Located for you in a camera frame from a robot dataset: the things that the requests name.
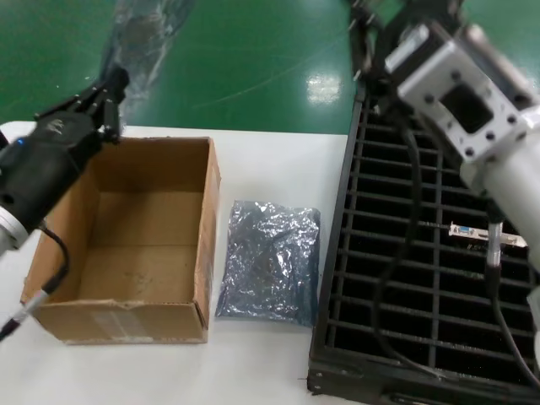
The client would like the crinkled antistatic bag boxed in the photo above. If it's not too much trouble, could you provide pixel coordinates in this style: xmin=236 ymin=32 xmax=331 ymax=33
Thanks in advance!
xmin=99 ymin=0 xmax=199 ymax=113
xmin=214 ymin=200 xmax=321 ymax=328

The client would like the left gripper cable with connector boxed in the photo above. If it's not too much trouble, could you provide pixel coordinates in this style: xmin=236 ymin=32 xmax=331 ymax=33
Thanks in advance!
xmin=0 ymin=225 xmax=71 ymax=343

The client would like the graphics card with metal bracket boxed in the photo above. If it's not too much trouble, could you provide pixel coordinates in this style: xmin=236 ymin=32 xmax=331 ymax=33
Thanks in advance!
xmin=447 ymin=221 xmax=528 ymax=254

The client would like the right gripper cable with connector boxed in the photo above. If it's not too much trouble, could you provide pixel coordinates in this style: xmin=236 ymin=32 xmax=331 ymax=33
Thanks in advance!
xmin=483 ymin=206 xmax=540 ymax=381

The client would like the gripper cable with connector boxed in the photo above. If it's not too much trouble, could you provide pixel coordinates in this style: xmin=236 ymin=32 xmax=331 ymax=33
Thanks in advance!
xmin=483 ymin=206 xmax=540 ymax=381
xmin=0 ymin=225 xmax=71 ymax=343

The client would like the aluminium right camera bracket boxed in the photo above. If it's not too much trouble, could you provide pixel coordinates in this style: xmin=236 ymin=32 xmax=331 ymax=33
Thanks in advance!
xmin=396 ymin=24 xmax=531 ymax=165

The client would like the brown cardboard box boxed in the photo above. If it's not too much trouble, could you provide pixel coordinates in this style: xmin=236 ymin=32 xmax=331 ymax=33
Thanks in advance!
xmin=20 ymin=135 xmax=223 ymax=345

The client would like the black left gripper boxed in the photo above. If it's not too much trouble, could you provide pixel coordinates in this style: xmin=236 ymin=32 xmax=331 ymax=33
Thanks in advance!
xmin=0 ymin=67 xmax=130 ymax=235

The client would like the black slotted plastic container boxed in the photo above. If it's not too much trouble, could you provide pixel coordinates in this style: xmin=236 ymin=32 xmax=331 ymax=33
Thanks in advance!
xmin=306 ymin=67 xmax=540 ymax=402

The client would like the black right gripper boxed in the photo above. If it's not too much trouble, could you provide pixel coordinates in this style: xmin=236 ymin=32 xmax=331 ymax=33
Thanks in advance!
xmin=349 ymin=0 xmax=465 ymax=115

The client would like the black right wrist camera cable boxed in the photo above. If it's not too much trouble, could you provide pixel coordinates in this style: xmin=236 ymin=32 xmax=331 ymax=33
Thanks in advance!
xmin=377 ymin=121 xmax=540 ymax=385

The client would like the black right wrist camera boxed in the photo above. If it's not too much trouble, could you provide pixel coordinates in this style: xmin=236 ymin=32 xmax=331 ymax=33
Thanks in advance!
xmin=384 ymin=23 xmax=438 ymax=85

